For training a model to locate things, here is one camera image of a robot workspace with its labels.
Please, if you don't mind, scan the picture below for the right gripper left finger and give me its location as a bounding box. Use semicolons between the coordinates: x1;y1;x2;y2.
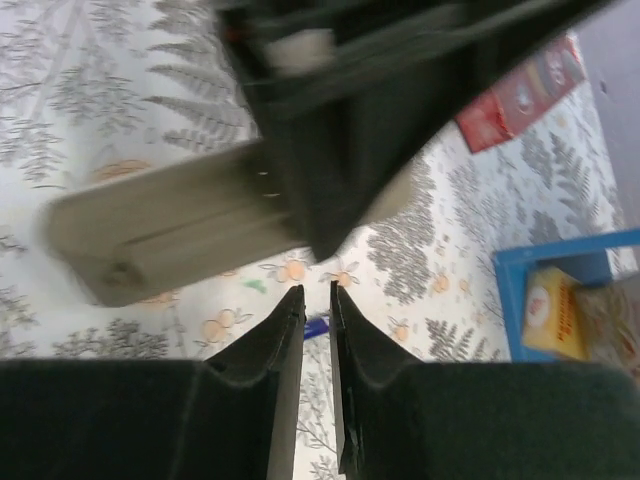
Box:
1;286;306;479

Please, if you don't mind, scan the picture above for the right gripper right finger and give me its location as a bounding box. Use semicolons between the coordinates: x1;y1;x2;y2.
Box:
330;285;639;479

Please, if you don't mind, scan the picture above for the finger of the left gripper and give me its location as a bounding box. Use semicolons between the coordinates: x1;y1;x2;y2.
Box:
214;1;604;261

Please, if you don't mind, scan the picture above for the blue battery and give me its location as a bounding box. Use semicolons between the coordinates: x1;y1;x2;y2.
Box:
304;315;329;340

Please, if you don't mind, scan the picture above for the white remote control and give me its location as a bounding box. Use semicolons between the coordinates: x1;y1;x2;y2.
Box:
37;142;416;309

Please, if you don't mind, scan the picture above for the red toothpaste box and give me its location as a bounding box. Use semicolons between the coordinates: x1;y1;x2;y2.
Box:
455;34;585;154

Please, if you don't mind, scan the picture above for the yellow orange box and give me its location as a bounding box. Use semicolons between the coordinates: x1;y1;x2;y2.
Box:
522;266;588;361

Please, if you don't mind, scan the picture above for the blue yellow pink shelf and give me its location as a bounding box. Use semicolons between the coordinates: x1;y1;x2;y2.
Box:
493;228;639;363

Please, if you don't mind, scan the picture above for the floral table mat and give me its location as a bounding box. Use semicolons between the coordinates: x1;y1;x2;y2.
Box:
1;1;622;479

